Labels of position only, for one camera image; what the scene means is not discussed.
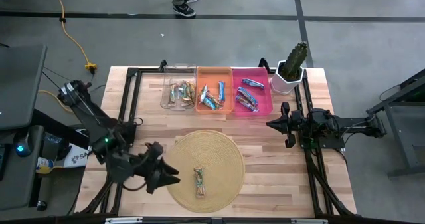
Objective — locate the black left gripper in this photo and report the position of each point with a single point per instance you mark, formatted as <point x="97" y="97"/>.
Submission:
<point x="151" y="171"/>

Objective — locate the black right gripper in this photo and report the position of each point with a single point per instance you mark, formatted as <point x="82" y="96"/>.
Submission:
<point x="300" y="124"/>

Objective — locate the oatmeal raisin granola bar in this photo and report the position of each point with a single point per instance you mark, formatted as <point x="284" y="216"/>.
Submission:
<point x="247" y="96"/>
<point x="253" y="83"/>
<point x="247" y="104"/>

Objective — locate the chocolate chip granola bar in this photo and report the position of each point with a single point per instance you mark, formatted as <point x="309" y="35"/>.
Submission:
<point x="203" y="93"/>
<point x="208" y="104"/>
<point x="216" y="101"/>
<point x="221" y="91"/>

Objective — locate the peanut butter chocolate granola bar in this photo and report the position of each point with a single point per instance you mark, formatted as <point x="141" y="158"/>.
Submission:
<point x="190" y="88"/>
<point x="180" y="90"/>
<point x="199" y="182"/>
<point x="172" y="93"/>
<point x="187" y="101"/>

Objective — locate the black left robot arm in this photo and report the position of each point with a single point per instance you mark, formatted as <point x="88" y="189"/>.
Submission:
<point x="89" y="117"/>

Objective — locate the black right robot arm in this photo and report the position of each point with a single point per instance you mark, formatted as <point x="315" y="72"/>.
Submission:
<point x="348" y="126"/>

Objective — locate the pink plastic bin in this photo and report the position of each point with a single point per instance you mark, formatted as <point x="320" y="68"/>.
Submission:
<point x="265" y="101"/>

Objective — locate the white plant pot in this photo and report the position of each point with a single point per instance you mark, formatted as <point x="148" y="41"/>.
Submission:
<point x="282" y="86"/>

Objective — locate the round woven straw placemat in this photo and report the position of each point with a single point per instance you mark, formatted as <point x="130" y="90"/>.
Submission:
<point x="216" y="151"/>

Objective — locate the green cactus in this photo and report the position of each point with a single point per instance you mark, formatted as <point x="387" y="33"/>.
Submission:
<point x="293" y="61"/>

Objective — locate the white cardboard box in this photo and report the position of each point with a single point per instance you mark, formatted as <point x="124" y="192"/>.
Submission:
<point x="78" y="157"/>

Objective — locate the clear plastic bin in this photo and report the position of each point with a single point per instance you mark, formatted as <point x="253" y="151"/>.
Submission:
<point x="179" y="72"/>

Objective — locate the black metal desk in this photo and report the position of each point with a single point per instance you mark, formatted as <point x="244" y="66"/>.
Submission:
<point x="405" y="117"/>

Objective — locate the yellow white bottle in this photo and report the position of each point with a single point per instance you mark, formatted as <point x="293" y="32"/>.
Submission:
<point x="43" y="165"/>

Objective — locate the black device with blue light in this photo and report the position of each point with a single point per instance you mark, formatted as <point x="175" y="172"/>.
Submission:
<point x="21" y="146"/>

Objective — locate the person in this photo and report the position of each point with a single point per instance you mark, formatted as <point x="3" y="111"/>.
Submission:
<point x="184" y="8"/>

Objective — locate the grey desk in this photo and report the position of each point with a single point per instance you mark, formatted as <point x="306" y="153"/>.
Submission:
<point x="20" y="84"/>

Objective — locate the silver metal bracket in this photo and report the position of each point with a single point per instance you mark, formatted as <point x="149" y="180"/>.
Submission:
<point x="123" y="220"/>
<point x="310" y="221"/>

